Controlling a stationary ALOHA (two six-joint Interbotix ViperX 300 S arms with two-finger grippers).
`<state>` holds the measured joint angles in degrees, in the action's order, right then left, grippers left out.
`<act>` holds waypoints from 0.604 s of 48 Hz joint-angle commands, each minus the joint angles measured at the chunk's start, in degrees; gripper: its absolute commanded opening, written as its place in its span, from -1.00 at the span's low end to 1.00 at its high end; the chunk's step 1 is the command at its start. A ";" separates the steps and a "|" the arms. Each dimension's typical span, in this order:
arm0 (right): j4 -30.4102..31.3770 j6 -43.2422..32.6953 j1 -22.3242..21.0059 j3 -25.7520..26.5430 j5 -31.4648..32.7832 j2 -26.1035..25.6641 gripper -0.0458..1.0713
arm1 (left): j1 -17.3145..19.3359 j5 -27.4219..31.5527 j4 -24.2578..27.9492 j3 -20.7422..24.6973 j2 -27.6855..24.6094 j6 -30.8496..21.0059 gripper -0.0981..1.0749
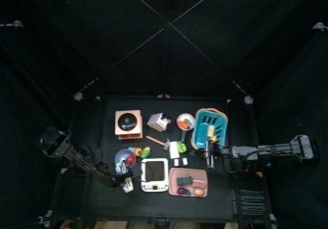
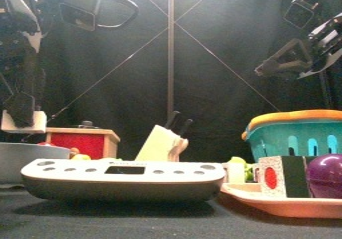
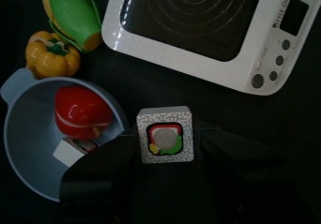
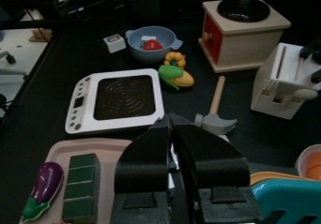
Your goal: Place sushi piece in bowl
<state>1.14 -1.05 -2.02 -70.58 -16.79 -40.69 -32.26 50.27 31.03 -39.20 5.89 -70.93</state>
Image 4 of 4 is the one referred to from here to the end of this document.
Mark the small white cube toy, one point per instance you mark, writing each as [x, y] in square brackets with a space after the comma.
[114, 43]

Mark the blue-grey toy bowl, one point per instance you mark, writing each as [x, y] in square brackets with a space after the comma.
[153, 44]

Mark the white toy knife block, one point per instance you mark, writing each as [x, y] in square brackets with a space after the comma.
[284, 81]

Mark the teal toy basket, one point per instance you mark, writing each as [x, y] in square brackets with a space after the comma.
[288, 199]

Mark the white toy induction cooktop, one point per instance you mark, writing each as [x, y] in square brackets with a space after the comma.
[114, 100]

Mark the orange toy cup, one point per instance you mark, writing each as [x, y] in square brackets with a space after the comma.
[310, 163]

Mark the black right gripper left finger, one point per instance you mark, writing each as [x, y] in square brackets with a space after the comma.
[144, 159]

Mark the green toy sushi roll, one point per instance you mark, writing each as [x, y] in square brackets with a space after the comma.
[82, 188]

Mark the purple toy eggplant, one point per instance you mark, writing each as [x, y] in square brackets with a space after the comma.
[43, 190]

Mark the pink toy tray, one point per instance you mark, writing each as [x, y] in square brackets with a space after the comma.
[83, 159]

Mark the white sushi piece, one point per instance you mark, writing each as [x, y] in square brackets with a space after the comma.
[147, 38]

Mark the wooden toy coffee grinder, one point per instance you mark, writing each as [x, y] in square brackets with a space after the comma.
[239, 34]

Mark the toy corn cob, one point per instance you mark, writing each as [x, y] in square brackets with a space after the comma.
[177, 76]

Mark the office chair base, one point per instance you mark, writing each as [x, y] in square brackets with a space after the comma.
[9, 65]

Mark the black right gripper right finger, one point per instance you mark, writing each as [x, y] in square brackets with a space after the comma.
[210, 159]

